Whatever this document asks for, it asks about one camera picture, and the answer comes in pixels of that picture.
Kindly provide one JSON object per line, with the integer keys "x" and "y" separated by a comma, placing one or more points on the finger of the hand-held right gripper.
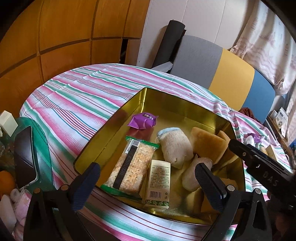
{"x": 240, "y": 149}

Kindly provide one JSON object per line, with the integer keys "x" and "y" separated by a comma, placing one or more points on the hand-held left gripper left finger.
{"x": 86, "y": 185}

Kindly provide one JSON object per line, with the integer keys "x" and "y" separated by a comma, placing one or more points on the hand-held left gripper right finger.
{"x": 208, "y": 185}

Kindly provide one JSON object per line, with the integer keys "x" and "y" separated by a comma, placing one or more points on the large clear plastic bag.
{"x": 192, "y": 176}

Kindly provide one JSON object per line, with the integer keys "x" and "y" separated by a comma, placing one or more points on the green rice cracker packet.
{"x": 131, "y": 166}

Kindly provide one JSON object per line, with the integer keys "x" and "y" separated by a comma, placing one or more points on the beige sock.
{"x": 175, "y": 148}

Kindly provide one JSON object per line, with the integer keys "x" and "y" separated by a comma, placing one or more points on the cream box with green print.
{"x": 158, "y": 183}

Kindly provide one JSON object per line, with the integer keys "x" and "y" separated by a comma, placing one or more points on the gold metal tin box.
{"x": 175, "y": 111}

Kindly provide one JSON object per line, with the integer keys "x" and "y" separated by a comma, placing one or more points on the purple snack packet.
{"x": 257, "y": 138}
{"x": 143, "y": 120}

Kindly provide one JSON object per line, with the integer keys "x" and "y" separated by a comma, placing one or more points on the dark red cloth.
{"x": 248, "y": 112}

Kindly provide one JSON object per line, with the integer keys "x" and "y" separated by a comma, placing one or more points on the green glass table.
{"x": 44, "y": 160}

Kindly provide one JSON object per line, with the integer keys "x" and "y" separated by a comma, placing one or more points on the white box with blue label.
{"x": 280, "y": 118}

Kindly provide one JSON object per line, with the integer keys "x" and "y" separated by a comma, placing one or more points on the pink tissue pack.
{"x": 22, "y": 204}

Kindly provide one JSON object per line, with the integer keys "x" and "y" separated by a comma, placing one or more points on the black smartphone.
{"x": 24, "y": 157}

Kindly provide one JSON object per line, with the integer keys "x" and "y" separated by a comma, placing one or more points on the orange fruit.
{"x": 7, "y": 182}

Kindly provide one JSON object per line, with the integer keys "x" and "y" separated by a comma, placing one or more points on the grey yellow blue chair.
{"x": 233, "y": 69}

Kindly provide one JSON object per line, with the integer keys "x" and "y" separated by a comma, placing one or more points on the white plastic bottle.
{"x": 7, "y": 209}

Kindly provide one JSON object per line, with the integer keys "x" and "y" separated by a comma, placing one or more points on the pink green striped tablecloth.
{"x": 87, "y": 92}

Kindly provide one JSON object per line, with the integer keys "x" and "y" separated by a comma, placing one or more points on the white carton box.
{"x": 8, "y": 121}

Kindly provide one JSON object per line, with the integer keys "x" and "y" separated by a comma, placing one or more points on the printed pink bedding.
{"x": 266, "y": 37}

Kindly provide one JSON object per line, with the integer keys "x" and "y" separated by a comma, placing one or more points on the black rolled mat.
{"x": 170, "y": 41}

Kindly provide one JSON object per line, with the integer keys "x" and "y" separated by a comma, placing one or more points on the wooden wardrobe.
{"x": 57, "y": 41}

